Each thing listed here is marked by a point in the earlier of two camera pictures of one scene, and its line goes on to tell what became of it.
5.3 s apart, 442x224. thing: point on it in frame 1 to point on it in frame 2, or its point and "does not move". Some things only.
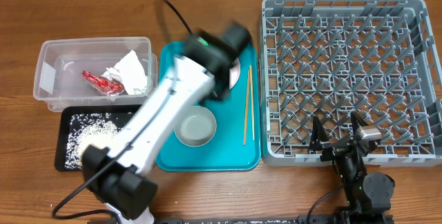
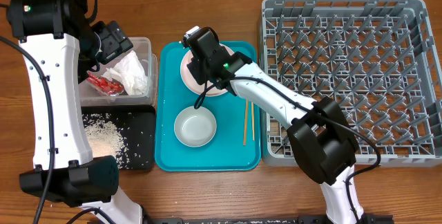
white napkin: [132, 74] does not move
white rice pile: [87, 129] does not move
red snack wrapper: [107, 86] does not move
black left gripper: [223, 90] to [117, 42]
